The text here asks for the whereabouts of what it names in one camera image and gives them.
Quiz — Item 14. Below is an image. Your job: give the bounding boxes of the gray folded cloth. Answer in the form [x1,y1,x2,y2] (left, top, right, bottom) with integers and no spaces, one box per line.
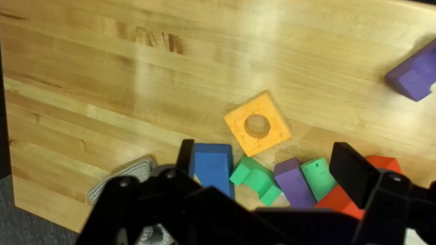
[86,154,179,245]

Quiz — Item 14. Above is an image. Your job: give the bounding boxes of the red long foam block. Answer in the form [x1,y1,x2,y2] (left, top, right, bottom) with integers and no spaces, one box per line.
[315,154,404,222]

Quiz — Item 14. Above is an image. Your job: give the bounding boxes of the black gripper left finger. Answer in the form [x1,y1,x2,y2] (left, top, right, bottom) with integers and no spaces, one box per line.
[75,137,274,245]

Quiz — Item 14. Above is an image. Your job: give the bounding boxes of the green stepped foam block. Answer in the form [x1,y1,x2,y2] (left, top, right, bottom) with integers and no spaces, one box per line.
[229,155,284,207]

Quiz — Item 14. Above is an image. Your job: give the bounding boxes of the small purple foam block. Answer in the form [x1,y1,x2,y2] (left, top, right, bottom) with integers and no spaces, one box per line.
[274,158,318,210]

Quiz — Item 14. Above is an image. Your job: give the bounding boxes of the purple bridge foam block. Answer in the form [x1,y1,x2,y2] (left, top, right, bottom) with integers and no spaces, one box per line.
[385,38,436,102]

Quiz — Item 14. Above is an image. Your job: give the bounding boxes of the blue wedge foam block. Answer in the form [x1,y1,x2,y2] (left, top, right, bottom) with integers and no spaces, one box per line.
[190,143,236,200]

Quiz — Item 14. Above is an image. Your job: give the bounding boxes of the orange square block with hole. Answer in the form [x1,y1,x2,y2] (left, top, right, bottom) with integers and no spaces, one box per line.
[224,90,292,158]

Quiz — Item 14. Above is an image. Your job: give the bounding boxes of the small green foam block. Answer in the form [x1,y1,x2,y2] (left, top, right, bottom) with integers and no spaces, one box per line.
[300,156,338,203]

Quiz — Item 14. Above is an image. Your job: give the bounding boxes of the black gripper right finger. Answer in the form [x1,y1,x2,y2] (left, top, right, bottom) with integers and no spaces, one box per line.
[329,140,436,245]

